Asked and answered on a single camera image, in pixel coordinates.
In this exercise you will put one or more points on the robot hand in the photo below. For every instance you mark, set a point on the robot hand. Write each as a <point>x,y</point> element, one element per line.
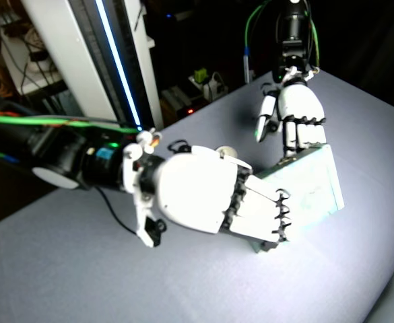
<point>299,101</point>
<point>196,188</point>

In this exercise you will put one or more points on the pale green box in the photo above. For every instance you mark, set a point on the pale green box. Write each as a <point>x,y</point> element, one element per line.
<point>318,181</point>

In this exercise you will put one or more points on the yellow and white round button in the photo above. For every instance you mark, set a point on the yellow and white round button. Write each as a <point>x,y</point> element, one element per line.
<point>226,151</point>

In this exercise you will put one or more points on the black device with red light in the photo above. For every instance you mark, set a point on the black device with red light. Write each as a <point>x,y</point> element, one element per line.
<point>188,111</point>

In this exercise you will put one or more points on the white power strip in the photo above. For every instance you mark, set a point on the white power strip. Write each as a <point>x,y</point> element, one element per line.
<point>213,85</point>

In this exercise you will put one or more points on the green plug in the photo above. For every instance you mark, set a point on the green plug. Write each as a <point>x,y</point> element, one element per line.
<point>200,74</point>

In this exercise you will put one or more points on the grey table cloth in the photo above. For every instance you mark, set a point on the grey table cloth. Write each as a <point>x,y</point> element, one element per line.
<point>116,286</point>

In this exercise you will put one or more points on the white column with blue light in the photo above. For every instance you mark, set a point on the white column with blue light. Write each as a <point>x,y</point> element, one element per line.
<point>68,50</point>

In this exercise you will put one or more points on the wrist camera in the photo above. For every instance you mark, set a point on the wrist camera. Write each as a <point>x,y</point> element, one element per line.
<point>153,230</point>

